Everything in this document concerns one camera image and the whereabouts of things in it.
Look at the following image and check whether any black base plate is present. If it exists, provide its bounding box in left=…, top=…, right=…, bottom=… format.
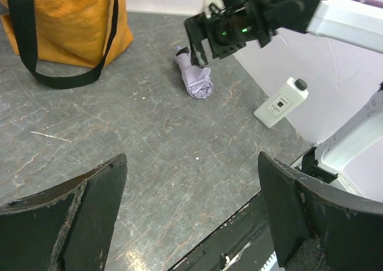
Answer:
left=169, top=193, right=275, bottom=270

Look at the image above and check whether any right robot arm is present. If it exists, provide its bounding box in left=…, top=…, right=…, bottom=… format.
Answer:
left=184, top=0, right=382, bottom=183

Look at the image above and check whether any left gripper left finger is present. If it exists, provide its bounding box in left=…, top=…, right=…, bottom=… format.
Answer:
left=1, top=154, right=127, bottom=270

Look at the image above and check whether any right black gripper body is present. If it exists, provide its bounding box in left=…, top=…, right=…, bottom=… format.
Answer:
left=184, top=1, right=269, bottom=59

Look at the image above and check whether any light blue cable duct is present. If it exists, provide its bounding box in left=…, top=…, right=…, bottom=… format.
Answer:
left=259, top=252, right=279, bottom=271

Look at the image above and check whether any white bottle grey cap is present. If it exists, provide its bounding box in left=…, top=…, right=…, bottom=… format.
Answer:
left=254, top=77, right=309, bottom=128

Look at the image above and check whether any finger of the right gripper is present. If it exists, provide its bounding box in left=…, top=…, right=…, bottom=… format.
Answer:
left=189, top=38, right=208, bottom=67

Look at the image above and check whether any yellow canvas tote bag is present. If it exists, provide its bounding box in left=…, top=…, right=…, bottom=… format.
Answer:
left=1, top=0, right=133, bottom=90

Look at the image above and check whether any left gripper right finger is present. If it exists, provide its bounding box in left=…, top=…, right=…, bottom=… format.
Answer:
left=258, top=152, right=382, bottom=270

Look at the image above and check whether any lavender folding umbrella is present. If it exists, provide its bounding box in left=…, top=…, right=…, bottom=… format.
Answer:
left=175, top=46, right=214, bottom=99

